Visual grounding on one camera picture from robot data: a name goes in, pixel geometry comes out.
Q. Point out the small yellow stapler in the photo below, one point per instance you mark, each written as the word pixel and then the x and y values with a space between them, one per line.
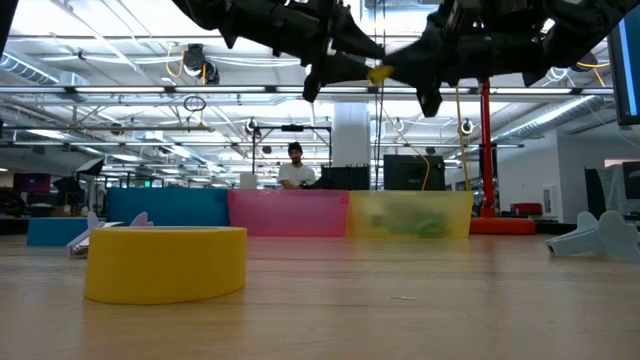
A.
pixel 379 74

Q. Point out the blue plastic bin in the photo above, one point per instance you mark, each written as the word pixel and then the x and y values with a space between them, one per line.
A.
pixel 167 207

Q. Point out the small black equipment case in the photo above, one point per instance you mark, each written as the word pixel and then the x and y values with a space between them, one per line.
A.
pixel 345 178

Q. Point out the black metal frame rig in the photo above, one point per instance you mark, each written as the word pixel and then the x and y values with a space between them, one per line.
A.
pixel 292 128

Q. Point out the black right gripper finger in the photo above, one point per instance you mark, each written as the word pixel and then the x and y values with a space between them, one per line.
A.
pixel 431 97
pixel 415 62

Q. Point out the large black equipment case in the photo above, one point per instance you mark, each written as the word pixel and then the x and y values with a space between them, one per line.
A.
pixel 405 172

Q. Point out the teal stapler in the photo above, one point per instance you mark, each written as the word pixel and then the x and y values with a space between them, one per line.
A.
pixel 410 225

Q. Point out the computer monitor with blue screen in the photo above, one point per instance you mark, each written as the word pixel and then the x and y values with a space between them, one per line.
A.
pixel 625 75

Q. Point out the person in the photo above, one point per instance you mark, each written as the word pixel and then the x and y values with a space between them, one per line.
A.
pixel 296 175

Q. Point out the black screen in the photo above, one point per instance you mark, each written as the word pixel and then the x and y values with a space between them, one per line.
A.
pixel 632 180

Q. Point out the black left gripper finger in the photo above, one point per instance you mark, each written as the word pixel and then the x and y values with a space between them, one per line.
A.
pixel 345 70
pixel 355 40

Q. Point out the large yellow tape roll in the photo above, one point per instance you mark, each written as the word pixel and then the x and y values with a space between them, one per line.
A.
pixel 165 265

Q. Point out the light blue staple remover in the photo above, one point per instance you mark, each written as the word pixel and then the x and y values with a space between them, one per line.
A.
pixel 580 240

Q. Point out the black studio light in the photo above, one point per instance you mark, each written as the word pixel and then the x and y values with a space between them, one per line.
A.
pixel 91 166

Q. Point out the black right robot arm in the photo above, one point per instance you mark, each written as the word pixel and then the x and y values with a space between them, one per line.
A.
pixel 575 30

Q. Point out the red-orange floor stand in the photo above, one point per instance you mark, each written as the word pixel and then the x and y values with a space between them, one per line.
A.
pixel 500 226

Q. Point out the white square pillar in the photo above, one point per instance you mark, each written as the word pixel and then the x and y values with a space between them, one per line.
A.
pixel 351 135

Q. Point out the yellow translucent plastic bin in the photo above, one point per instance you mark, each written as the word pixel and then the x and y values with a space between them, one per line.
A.
pixel 450 215

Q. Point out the red box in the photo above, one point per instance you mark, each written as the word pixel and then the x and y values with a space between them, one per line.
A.
pixel 526 209

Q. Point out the pink translucent plastic bin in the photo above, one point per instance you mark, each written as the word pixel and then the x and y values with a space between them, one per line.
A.
pixel 290 212

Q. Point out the maroon panel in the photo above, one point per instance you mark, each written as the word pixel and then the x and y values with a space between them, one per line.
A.
pixel 32 183

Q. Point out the blue stapler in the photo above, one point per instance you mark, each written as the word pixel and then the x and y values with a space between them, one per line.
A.
pixel 55 232

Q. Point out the lavender staple remover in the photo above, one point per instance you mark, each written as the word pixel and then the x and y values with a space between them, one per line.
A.
pixel 86 239

